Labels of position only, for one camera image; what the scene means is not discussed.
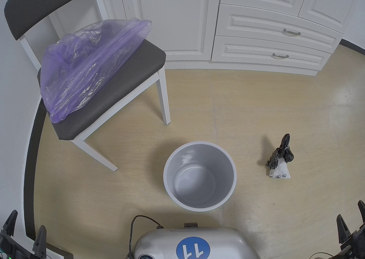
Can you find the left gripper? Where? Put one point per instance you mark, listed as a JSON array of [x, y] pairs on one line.
[[17, 252]]

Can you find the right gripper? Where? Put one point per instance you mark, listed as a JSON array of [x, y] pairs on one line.
[[356, 246]]

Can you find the purple plastic bag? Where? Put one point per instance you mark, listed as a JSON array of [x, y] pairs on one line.
[[85, 64]]

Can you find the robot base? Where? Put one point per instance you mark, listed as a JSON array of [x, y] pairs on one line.
[[171, 240]]

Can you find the crumpled black plastic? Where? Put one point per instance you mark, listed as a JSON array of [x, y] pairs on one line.
[[285, 152]]

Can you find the white trash bin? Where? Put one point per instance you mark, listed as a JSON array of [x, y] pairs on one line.
[[199, 178]]

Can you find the white printed wrapper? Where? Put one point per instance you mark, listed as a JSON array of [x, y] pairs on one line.
[[281, 173]]

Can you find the white chair grey seat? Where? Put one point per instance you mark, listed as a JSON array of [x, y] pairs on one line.
[[114, 81]]

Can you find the white wardrobe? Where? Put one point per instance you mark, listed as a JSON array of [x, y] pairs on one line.
[[176, 10]]

